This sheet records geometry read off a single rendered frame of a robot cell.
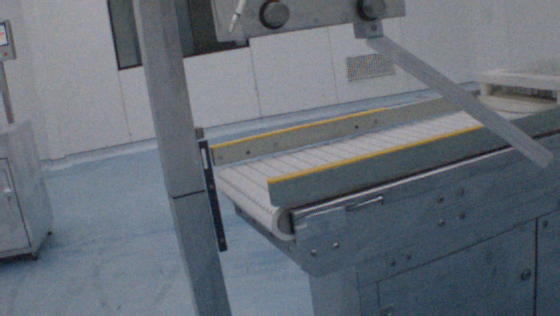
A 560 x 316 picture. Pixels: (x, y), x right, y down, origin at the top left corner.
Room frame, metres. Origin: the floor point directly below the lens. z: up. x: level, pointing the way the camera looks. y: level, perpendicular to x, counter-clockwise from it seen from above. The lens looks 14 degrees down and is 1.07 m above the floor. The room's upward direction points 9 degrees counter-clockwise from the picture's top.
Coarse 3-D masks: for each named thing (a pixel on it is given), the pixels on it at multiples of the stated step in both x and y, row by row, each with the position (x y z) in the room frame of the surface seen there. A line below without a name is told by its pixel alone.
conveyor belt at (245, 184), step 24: (432, 120) 1.04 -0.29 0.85; (456, 120) 1.01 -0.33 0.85; (336, 144) 0.96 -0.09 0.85; (360, 144) 0.94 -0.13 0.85; (384, 144) 0.91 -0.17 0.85; (504, 144) 0.82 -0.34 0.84; (240, 168) 0.90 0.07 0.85; (264, 168) 0.87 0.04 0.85; (288, 168) 0.85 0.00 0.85; (240, 192) 0.80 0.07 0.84; (264, 192) 0.75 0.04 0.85; (336, 192) 0.71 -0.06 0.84; (264, 216) 0.70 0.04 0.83; (288, 240) 0.68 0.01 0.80
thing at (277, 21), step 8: (272, 0) 0.64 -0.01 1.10; (264, 8) 0.63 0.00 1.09; (272, 8) 0.61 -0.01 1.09; (280, 8) 0.62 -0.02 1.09; (288, 8) 0.62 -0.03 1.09; (264, 16) 0.63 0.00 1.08; (272, 16) 0.61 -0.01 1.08; (280, 16) 0.62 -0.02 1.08; (288, 16) 0.62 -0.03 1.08; (264, 24) 0.63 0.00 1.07; (272, 24) 0.62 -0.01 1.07; (280, 24) 0.63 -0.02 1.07
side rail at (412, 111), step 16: (384, 112) 1.03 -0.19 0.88; (400, 112) 1.04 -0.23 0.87; (416, 112) 1.06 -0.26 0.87; (432, 112) 1.07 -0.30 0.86; (304, 128) 0.97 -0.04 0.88; (320, 128) 0.98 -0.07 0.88; (336, 128) 0.99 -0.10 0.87; (352, 128) 1.01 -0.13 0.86; (368, 128) 1.02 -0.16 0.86; (240, 144) 0.93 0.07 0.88; (256, 144) 0.94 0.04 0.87; (272, 144) 0.95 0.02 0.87; (288, 144) 0.96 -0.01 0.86; (304, 144) 0.97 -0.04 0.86; (224, 160) 0.92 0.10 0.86; (240, 160) 0.93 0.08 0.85
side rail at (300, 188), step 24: (528, 120) 0.81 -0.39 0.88; (552, 120) 0.83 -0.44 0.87; (432, 144) 0.74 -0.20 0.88; (456, 144) 0.76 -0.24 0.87; (480, 144) 0.78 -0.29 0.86; (336, 168) 0.69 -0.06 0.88; (360, 168) 0.70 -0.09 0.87; (384, 168) 0.72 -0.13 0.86; (408, 168) 0.73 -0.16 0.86; (288, 192) 0.67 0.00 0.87; (312, 192) 0.68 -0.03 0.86
